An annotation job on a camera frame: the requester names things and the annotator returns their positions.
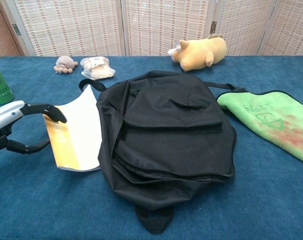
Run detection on clear bag of snacks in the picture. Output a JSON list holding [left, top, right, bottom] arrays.
[[80, 56, 117, 81]]

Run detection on yellow plush animal toy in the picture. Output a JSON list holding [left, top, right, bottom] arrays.
[[167, 33, 228, 73]]

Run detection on small beige plush toy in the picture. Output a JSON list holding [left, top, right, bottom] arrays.
[[53, 55, 79, 75]]

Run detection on green microfiber cloth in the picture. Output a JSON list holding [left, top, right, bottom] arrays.
[[216, 89, 303, 167]]

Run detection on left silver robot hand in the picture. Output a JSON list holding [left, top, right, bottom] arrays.
[[0, 100, 68, 155]]

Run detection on black fabric backpack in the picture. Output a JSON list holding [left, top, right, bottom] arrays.
[[78, 69, 247, 235]]

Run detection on white and yellow booklet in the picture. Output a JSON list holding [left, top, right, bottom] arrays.
[[42, 84, 103, 173]]

